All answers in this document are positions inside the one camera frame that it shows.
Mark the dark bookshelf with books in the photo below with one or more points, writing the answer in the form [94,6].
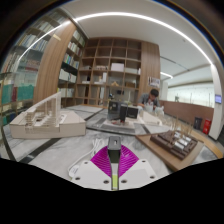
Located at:
[70,66]

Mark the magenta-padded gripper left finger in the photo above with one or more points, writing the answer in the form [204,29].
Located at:
[98,166]

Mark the person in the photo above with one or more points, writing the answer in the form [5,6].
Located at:
[150,100]

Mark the small white architectural model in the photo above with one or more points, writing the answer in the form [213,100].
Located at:
[151,118]

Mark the wooden cubby shelf unit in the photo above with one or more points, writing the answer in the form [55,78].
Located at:
[110,66]

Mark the short ceiling light strip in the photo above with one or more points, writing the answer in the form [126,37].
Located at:
[166,74]

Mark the large beige architectural model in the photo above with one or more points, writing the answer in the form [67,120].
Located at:
[63,125]

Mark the long curved ceiling light strip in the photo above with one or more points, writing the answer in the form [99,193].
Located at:
[133,15]

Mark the brown model on wooden board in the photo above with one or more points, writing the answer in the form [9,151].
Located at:
[173,146]

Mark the framed wall picture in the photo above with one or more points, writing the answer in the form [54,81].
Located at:
[153,82]

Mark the dark block model, grey base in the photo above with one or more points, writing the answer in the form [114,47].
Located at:
[116,111]

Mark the glass-fronted bookshelf with books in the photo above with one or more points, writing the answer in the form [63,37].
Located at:
[20,90]

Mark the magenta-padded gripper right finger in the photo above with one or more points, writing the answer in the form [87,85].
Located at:
[131,166]

